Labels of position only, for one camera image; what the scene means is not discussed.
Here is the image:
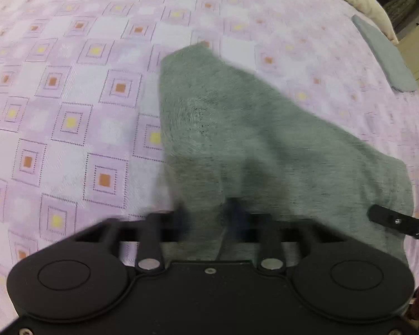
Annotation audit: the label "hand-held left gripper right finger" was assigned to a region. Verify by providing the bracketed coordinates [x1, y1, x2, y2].
[225, 197, 346, 272]

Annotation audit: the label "purple patterned bed sheet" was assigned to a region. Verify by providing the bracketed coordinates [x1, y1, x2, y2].
[0, 0, 419, 325]

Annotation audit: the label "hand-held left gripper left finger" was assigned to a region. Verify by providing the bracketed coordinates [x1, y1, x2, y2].
[73, 200, 191, 273]

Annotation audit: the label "grey knit pants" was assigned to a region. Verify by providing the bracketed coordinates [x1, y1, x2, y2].
[159, 42, 414, 269]

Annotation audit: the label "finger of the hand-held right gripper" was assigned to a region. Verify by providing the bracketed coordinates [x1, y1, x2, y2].
[366, 205, 419, 243]

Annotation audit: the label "folded grey cloth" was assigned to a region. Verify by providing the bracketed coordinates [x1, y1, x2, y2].
[351, 15, 419, 94]

